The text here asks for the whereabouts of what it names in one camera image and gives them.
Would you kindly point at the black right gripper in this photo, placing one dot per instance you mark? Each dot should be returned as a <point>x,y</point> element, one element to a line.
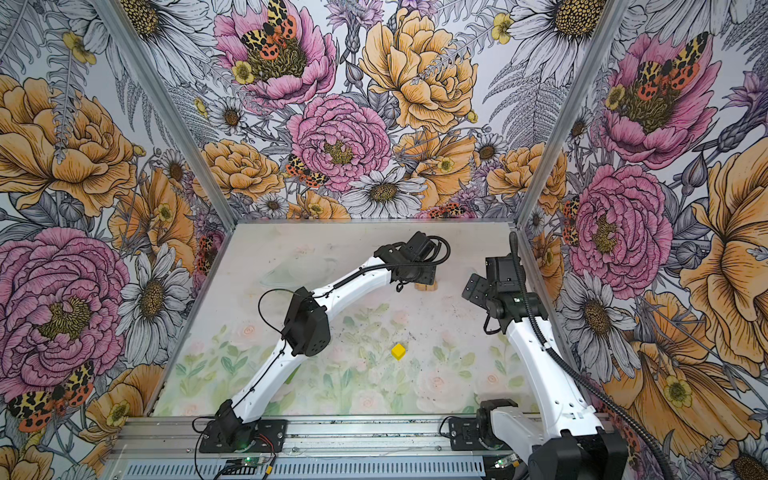
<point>475,289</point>

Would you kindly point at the yellow cube block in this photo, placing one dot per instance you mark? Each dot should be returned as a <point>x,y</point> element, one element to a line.
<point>398,351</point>

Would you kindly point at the aluminium rail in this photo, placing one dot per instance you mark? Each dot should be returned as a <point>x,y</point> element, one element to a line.
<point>178,437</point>

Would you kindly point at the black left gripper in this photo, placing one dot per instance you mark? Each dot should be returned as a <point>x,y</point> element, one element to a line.
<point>427,276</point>

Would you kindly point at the natural wood block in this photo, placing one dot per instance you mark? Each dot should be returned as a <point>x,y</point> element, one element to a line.
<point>426,287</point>

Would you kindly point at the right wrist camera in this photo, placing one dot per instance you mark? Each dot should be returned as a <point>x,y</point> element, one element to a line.
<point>506,274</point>

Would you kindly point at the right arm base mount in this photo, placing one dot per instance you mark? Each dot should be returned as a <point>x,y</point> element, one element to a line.
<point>464,434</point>

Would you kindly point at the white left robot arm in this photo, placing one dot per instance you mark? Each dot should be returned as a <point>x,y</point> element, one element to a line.
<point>306,333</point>

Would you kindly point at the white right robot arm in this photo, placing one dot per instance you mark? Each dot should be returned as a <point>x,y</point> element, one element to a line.
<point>568,441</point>

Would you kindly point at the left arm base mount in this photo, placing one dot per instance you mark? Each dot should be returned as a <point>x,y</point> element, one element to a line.
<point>262,436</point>

